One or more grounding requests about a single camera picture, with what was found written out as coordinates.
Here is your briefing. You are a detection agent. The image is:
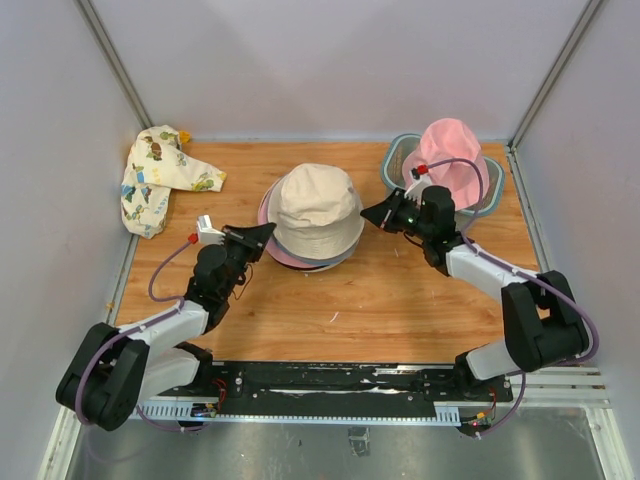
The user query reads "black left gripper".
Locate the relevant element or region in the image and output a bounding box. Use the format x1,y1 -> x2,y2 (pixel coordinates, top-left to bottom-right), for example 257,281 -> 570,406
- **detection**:
218,222 -> 275,298

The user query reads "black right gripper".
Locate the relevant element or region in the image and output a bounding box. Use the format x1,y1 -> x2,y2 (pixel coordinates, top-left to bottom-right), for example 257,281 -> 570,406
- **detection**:
362,188 -> 432,241

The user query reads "pink bucket hat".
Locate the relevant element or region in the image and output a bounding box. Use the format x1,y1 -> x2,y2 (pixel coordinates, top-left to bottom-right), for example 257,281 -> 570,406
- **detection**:
257,187 -> 304,272

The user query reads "tan bucket hat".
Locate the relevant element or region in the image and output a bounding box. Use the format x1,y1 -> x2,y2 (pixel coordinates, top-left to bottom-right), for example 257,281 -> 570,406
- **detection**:
267,163 -> 364,261

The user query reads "grey hat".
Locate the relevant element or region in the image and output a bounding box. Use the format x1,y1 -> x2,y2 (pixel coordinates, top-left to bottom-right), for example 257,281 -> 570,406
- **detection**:
266,239 -> 358,269

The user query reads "dusty pink hat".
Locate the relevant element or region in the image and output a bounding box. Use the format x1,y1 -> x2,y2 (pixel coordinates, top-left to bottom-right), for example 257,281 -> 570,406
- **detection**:
402,118 -> 490,211

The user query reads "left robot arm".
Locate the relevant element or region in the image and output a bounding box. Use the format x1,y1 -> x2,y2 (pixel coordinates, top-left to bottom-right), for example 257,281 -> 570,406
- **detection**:
55,222 -> 276,431

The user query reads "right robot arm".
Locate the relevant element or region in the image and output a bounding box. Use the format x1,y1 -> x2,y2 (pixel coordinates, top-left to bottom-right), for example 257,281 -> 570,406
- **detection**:
361,186 -> 595,400

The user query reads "grey plastic basket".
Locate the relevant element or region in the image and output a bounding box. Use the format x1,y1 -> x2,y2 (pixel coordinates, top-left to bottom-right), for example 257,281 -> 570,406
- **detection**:
380,133 -> 505,227

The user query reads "cartoon print cloth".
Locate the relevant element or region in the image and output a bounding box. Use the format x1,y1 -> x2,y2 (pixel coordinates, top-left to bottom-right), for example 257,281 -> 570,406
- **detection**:
120,125 -> 227,239

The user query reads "small yellow object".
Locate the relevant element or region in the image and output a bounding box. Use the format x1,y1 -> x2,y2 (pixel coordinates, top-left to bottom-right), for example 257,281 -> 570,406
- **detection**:
179,131 -> 191,144

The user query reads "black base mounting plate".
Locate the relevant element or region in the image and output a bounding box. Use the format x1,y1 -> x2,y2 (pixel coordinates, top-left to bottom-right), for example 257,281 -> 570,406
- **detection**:
155,358 -> 514,420

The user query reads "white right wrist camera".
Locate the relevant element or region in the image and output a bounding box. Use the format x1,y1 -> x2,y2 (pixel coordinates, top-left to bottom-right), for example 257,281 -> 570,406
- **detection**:
405,164 -> 433,203

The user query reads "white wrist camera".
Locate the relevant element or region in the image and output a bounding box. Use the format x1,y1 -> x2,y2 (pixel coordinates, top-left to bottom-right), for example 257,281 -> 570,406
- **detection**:
405,164 -> 433,203
188,215 -> 225,246

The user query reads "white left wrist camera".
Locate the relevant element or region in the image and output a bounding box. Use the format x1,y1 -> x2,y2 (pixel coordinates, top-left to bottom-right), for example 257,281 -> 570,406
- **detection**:
188,215 -> 225,246

